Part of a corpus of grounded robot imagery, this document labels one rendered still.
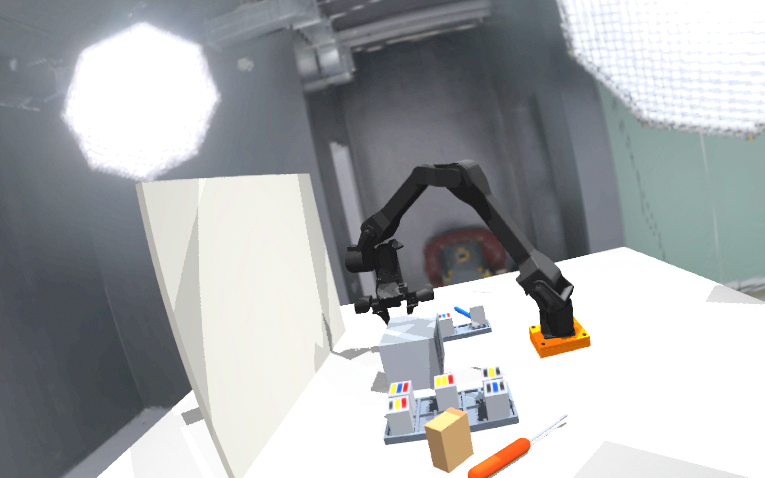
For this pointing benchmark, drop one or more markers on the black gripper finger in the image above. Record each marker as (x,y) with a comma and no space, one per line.
(384,315)
(410,308)

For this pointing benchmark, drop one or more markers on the orange-handled screwdriver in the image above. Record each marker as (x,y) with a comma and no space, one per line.
(505,456)

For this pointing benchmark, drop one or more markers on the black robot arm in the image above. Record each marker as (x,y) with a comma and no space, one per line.
(539,277)

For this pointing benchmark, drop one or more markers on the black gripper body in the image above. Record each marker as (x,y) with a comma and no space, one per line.
(423,293)

